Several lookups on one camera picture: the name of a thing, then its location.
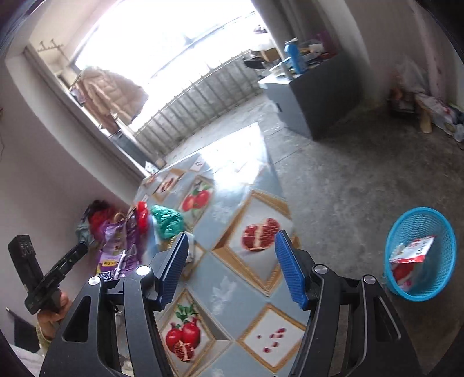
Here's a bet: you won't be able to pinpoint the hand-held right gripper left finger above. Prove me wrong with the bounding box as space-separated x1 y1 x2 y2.
39 232 190 377

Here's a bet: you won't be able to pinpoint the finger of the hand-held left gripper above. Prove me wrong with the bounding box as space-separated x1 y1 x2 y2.
41 241 90 289

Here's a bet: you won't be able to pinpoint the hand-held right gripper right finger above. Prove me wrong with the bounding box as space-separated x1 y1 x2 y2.
274 229 423 377

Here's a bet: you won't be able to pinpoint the purple snack bag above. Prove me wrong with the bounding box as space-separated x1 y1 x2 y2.
97 214 146 282

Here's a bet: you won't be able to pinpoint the red white snack bag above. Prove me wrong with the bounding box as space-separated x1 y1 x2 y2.
389 235 436 291

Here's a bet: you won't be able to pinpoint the blue plastic basket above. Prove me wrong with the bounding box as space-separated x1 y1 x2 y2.
384 207 457 302

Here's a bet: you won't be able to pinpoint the person's left hand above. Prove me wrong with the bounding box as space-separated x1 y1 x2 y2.
35 290 72 342

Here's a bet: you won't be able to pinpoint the teal patterned cloth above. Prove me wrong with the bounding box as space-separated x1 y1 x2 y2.
75 217 95 251

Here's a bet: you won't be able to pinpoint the green plastic bag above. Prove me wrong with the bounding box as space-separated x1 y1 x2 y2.
150 205 186 240

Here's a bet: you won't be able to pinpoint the red plastic wrapper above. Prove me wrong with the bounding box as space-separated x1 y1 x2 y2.
135 202 150 233

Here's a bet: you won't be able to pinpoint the dark cloth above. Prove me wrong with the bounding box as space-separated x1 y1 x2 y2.
12 313 41 353

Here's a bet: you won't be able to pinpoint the grey cabinet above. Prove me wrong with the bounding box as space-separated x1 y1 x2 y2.
258 51 358 141

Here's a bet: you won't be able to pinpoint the balcony railing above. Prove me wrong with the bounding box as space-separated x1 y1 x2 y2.
134 51 262 153

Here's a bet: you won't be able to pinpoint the beige padded coat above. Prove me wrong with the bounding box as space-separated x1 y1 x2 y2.
77 67 150 133

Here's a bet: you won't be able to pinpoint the wooden stool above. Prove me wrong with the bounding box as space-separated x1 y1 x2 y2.
414 99 434 133

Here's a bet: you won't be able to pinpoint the blue bottle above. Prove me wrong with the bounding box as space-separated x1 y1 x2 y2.
284 40 306 75

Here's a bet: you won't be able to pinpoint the cardboard box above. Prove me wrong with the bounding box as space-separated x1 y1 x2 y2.
260 47 282 63

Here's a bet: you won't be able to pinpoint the red white plastic bag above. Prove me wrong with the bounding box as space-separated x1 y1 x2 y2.
417 92 464 139

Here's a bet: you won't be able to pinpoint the wall coat hooks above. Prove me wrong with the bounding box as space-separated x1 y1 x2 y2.
38 40 65 56

